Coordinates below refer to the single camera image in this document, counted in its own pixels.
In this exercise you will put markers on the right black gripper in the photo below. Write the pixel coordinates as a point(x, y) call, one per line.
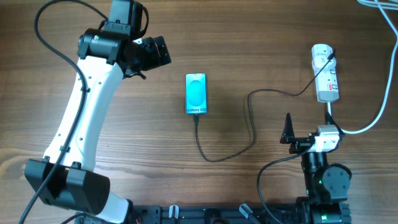
point(300, 144)

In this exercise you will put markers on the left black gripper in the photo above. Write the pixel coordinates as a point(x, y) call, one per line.
point(153, 60)

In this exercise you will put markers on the white power strip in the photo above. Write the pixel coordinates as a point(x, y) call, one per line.
point(326, 82)

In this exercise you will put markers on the smartphone with teal screen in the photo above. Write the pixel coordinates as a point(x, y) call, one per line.
point(196, 93)

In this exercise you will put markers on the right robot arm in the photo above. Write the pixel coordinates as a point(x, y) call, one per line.
point(327, 184)

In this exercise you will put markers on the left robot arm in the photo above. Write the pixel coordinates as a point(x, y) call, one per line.
point(65, 177)

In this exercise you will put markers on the white USB charger plug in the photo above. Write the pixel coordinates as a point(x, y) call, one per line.
point(327, 62)

